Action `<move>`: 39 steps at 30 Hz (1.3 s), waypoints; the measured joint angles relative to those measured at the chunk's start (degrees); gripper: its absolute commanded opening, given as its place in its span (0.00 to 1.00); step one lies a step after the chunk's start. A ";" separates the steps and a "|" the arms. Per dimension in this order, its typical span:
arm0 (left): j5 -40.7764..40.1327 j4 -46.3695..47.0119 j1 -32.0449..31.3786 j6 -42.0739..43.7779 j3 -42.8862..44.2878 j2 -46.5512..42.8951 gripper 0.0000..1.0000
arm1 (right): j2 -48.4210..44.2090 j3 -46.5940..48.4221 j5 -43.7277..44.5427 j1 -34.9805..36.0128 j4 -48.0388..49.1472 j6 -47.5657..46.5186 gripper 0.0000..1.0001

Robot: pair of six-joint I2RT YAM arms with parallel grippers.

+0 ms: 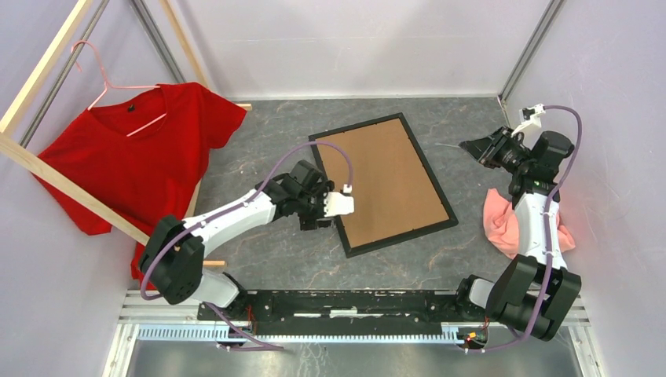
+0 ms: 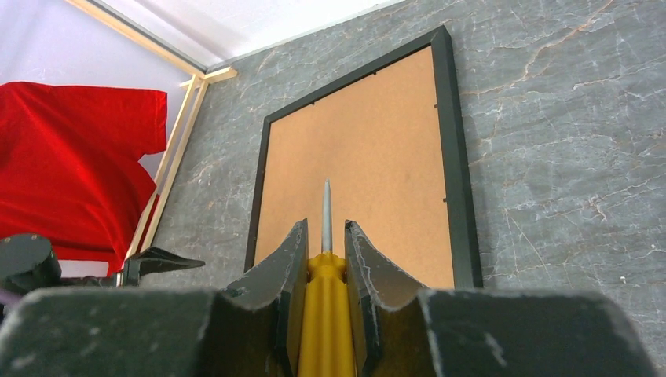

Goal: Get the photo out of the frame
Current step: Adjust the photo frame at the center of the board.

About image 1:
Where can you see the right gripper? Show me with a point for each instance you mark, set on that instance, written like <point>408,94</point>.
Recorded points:
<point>487,149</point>

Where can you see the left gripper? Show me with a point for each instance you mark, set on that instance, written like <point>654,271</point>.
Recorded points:
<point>309,222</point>

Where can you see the yellow handled screwdriver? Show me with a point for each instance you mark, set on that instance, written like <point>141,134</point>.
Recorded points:
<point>456,147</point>

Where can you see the black picture frame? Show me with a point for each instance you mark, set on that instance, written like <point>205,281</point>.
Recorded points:
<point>397,195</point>

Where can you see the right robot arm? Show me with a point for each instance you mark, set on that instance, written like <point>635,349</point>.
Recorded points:
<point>536,291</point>

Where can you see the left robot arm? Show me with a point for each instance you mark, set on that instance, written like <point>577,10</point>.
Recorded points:
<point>172,260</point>

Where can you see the pink cloth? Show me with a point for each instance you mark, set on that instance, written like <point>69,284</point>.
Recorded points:
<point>502,228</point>

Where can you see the red t-shirt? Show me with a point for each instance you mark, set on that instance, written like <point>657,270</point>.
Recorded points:
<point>152,174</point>

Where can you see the pink clothes hanger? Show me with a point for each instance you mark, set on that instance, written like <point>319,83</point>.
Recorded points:
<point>109,85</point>

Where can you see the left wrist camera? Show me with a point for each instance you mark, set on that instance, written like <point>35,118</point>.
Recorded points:
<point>338,204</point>

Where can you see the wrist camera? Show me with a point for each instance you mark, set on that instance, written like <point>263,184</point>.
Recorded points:
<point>338,204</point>
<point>530,120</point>

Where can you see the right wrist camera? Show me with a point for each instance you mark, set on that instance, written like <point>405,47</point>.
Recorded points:
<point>530,120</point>

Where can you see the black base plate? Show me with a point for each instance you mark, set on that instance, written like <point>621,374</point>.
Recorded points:
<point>354,312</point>

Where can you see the white cable duct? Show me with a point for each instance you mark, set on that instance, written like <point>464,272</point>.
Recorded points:
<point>222,333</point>

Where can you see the wooden rack frame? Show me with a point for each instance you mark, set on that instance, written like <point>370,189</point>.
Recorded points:
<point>41,226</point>

